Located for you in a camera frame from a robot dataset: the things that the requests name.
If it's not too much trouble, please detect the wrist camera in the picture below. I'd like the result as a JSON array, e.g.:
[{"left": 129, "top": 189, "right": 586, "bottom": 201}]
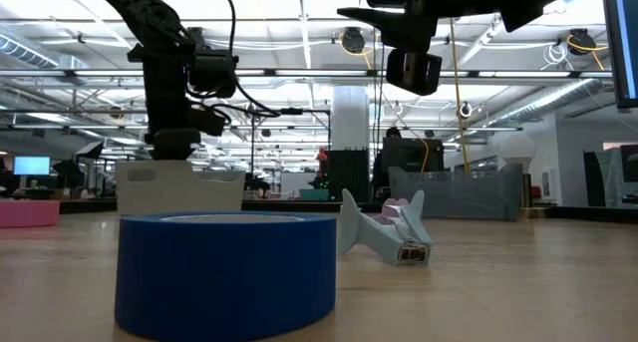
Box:
[
  {"left": 385, "top": 49, "right": 444, "bottom": 97},
  {"left": 188, "top": 49, "right": 239, "bottom": 100}
]

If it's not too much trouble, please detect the black aluminium table frame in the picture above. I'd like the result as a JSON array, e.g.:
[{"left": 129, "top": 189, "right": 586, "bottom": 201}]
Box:
[{"left": 58, "top": 197, "right": 638, "bottom": 221}]

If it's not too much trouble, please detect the pale translucent storage bin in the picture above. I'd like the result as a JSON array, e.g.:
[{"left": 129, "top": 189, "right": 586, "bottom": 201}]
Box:
[{"left": 115, "top": 159, "right": 246, "bottom": 216}]

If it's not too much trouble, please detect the black studio light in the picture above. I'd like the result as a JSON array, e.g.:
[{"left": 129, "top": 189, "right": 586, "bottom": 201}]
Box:
[{"left": 74, "top": 140, "right": 106, "bottom": 162}]

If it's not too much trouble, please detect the yellow cable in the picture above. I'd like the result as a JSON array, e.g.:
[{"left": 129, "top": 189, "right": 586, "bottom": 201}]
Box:
[{"left": 448, "top": 17, "right": 473, "bottom": 176}]

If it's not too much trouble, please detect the black monitor back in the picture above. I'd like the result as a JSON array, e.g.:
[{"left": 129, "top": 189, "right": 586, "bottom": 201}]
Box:
[{"left": 382, "top": 137, "right": 446, "bottom": 173}]

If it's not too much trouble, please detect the computer monitor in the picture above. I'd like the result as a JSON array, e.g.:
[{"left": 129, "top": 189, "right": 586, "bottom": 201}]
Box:
[{"left": 600, "top": 0, "right": 638, "bottom": 110}]

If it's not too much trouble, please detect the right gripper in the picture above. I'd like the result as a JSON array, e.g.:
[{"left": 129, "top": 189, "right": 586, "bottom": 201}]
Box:
[{"left": 336, "top": 0, "right": 505, "bottom": 52}]

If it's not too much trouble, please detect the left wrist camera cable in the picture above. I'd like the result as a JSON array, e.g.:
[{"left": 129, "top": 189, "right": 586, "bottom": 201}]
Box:
[{"left": 134, "top": 0, "right": 283, "bottom": 119}]

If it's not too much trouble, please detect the teal box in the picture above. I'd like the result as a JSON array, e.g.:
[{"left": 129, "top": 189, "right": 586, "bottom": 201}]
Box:
[{"left": 298, "top": 187, "right": 331, "bottom": 202}]

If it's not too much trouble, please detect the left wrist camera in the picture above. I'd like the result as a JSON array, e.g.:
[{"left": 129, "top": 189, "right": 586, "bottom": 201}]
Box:
[{"left": 188, "top": 49, "right": 239, "bottom": 100}]

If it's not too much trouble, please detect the distant blue screen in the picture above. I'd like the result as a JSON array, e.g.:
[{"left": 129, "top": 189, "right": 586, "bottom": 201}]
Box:
[{"left": 13, "top": 156, "right": 51, "bottom": 176}]

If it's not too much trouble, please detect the white pillar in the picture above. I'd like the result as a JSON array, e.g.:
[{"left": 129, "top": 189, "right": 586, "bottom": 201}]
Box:
[{"left": 331, "top": 85, "right": 371, "bottom": 152}]

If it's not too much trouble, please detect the smoky grey storage bin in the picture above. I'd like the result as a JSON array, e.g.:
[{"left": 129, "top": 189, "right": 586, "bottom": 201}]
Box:
[{"left": 388, "top": 163, "right": 523, "bottom": 221}]

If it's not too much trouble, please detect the black cabinet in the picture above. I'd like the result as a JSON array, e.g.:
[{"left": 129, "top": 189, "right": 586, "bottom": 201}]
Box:
[{"left": 326, "top": 149, "right": 371, "bottom": 203}]

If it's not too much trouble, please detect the pink tape roll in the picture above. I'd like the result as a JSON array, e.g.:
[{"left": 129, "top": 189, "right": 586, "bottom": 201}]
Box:
[{"left": 0, "top": 199, "right": 61, "bottom": 229}]

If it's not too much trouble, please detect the dark blue tape roll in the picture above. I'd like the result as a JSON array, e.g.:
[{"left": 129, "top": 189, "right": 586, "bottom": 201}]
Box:
[{"left": 114, "top": 210, "right": 338, "bottom": 342}]

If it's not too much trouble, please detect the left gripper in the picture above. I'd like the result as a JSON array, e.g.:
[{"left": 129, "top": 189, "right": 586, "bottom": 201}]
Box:
[{"left": 142, "top": 57, "right": 228, "bottom": 163}]

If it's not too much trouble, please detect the black stand frame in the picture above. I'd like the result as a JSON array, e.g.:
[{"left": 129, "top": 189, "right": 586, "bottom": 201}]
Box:
[{"left": 248, "top": 107, "right": 334, "bottom": 193}]

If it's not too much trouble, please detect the grey-blue staple remover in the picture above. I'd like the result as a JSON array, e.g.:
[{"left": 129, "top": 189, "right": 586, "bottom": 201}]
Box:
[{"left": 337, "top": 187, "right": 434, "bottom": 267}]

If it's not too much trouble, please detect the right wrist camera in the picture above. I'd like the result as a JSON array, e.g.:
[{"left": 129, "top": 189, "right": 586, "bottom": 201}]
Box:
[{"left": 385, "top": 49, "right": 444, "bottom": 97}]

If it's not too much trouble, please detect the silver white clip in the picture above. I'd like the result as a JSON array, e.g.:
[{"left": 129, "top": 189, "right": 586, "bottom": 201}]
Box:
[{"left": 381, "top": 197, "right": 411, "bottom": 228}]

